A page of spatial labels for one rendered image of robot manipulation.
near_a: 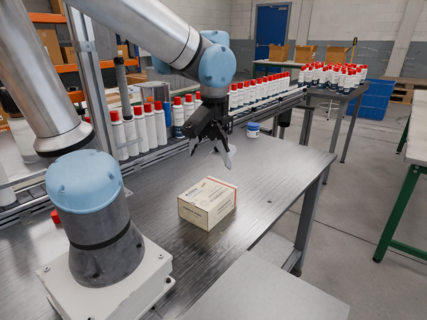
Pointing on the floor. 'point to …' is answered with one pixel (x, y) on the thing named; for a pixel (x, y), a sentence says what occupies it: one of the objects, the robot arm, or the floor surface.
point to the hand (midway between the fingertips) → (208, 164)
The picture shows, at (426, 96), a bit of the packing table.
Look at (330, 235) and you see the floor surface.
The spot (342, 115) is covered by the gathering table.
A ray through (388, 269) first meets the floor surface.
